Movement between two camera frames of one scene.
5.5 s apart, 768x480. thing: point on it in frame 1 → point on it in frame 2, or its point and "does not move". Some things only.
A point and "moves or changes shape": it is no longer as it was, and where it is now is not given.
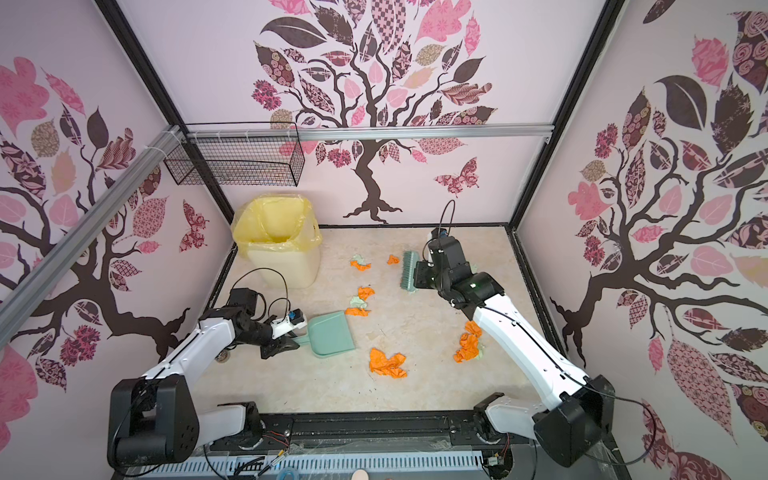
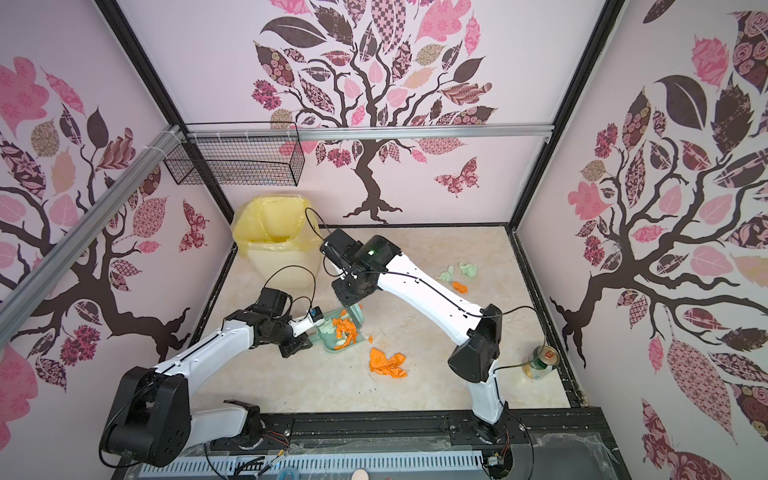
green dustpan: (328, 335) moves or changes shape
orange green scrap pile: (358, 305) → (345, 330)
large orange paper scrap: (392, 366) does not move
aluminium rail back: (370, 133) does not move
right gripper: (420, 268) → (347, 297)
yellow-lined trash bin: (281, 236) does not move
